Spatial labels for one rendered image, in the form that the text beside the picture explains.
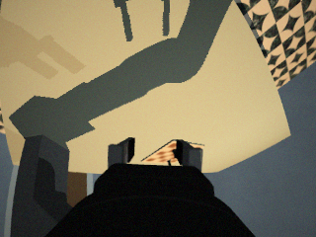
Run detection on brown and cream chessboard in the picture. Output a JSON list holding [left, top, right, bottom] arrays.
[[141, 139, 205, 164]]

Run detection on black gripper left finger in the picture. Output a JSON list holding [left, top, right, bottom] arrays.
[[108, 137, 135, 168]]

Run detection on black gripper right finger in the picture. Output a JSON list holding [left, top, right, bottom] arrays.
[[176, 139, 203, 171]]

